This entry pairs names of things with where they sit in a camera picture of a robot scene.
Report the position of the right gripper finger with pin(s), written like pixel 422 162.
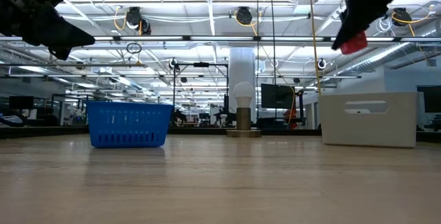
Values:
pixel 361 13

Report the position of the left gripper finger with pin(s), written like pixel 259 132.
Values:
pixel 55 32

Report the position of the bright pinkish red wall charger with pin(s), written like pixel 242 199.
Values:
pixel 355 45

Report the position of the black monitor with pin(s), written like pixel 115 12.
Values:
pixel 277 96
pixel 21 102
pixel 432 98

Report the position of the blue plastic basket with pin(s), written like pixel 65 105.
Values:
pixel 129 124

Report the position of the white plastic bin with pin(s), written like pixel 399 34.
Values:
pixel 396 127

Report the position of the white round column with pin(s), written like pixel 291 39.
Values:
pixel 241 65

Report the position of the black background frame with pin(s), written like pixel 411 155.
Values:
pixel 201 64

